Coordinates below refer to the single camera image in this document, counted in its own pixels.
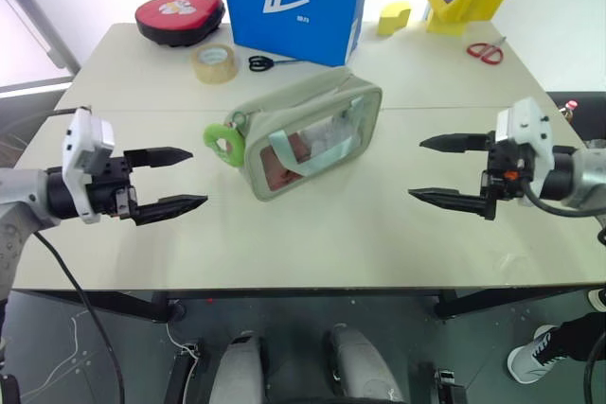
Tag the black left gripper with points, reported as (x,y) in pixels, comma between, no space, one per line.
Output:
(111,186)

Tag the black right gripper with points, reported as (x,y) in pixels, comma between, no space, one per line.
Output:
(504,163)

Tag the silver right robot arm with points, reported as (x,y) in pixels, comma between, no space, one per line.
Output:
(584,177)

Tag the pale green transparent pouch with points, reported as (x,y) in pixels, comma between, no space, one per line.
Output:
(284,108)

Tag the yellow plastic bin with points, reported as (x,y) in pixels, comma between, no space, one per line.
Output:
(473,6)

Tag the clear packing tape roll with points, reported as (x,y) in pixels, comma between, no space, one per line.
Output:
(213,75)

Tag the red-capped bottle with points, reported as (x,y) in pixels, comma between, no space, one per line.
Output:
(569,110)

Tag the red heart-shaped case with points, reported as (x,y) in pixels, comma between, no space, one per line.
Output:
(161,21)

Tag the yellow foam block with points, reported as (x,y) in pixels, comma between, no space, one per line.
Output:
(390,21)

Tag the white sneaker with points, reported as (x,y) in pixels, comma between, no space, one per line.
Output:
(597,300)
(532,359)

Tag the grey rounded robot leg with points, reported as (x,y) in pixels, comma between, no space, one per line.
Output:
(239,371)
(360,366)

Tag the black trouser leg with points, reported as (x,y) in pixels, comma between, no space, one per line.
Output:
(582,335)

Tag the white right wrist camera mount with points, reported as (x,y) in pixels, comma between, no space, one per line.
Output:
(523,120)

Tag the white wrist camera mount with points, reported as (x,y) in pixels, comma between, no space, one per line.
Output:
(523,120)
(78,139)

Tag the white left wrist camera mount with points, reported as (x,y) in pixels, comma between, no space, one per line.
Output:
(78,139)

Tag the black table frame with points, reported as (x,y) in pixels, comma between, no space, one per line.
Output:
(118,302)

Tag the black stand bracket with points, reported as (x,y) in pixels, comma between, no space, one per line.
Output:
(182,375)
(442,385)

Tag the grey window frame post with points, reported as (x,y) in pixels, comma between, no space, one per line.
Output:
(47,28)

